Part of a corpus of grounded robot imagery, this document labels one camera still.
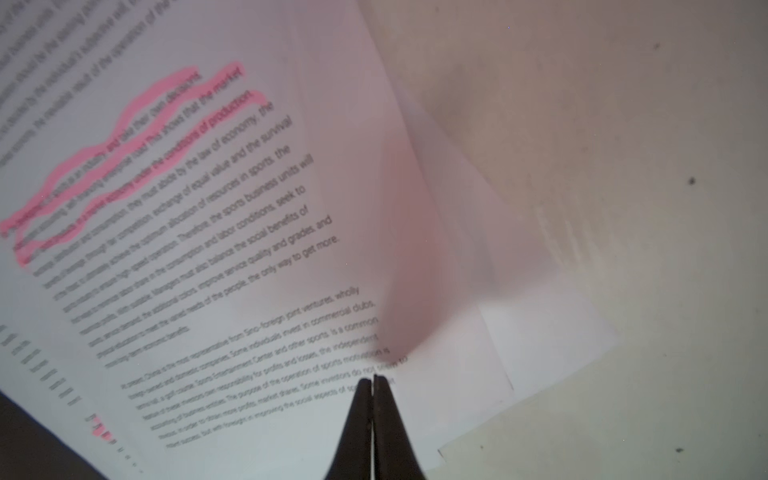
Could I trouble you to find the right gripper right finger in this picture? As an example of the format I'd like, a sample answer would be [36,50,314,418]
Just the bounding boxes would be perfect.
[373,375,426,480]

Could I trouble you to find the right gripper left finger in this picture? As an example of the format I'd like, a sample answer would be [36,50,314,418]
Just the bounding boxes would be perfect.
[325,378,373,480]

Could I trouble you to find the printed paper sheet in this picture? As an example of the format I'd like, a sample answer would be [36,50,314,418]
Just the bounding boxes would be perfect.
[1,1,431,479]
[1,63,510,479]

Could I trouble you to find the white folder black inside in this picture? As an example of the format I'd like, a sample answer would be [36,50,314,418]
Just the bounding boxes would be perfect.
[1,394,104,480]

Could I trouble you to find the bottom blank paper sheet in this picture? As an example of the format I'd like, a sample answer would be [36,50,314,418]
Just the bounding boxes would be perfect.
[390,76,617,446]

